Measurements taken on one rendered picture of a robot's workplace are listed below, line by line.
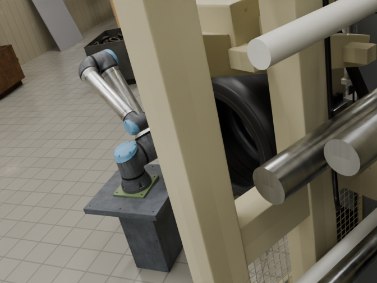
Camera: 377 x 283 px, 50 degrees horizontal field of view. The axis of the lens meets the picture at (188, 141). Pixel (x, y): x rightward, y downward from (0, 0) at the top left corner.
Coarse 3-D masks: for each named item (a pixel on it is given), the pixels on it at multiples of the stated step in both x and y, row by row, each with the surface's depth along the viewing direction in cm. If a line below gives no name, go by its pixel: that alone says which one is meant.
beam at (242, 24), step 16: (208, 0) 98; (224, 0) 94; (240, 0) 92; (256, 0) 94; (336, 0) 112; (208, 16) 97; (224, 16) 93; (240, 16) 92; (256, 16) 95; (224, 32) 95; (240, 32) 94; (256, 32) 97
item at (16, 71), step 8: (0, 48) 721; (8, 48) 706; (0, 56) 684; (8, 56) 704; (0, 64) 683; (8, 64) 703; (16, 64) 722; (0, 72) 681; (8, 72) 701; (16, 72) 720; (0, 80) 679; (8, 80) 699; (16, 80) 719; (0, 88) 678; (8, 88) 699; (0, 96) 692
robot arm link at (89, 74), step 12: (84, 60) 243; (84, 72) 237; (96, 72) 239; (96, 84) 232; (108, 84) 233; (108, 96) 226; (120, 96) 228; (120, 108) 220; (132, 120) 214; (144, 120) 215; (132, 132) 214
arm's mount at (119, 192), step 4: (152, 176) 257; (156, 176) 256; (152, 180) 253; (156, 180) 255; (152, 184) 250; (120, 188) 253; (148, 188) 247; (116, 192) 250; (120, 192) 250; (124, 192) 249; (140, 192) 245; (144, 192) 245; (116, 196) 249; (120, 196) 248; (124, 196) 247; (128, 196) 245; (132, 196) 244; (136, 196) 243; (140, 196) 242; (144, 196) 242
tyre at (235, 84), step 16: (224, 80) 146; (240, 80) 142; (256, 80) 142; (224, 96) 146; (240, 96) 141; (256, 96) 139; (224, 112) 193; (240, 112) 142; (256, 112) 138; (224, 128) 194; (240, 128) 194; (256, 128) 140; (272, 128) 138; (224, 144) 192; (240, 144) 194; (256, 144) 143; (272, 144) 139; (240, 160) 190; (256, 160) 190; (240, 176) 184; (240, 192) 166
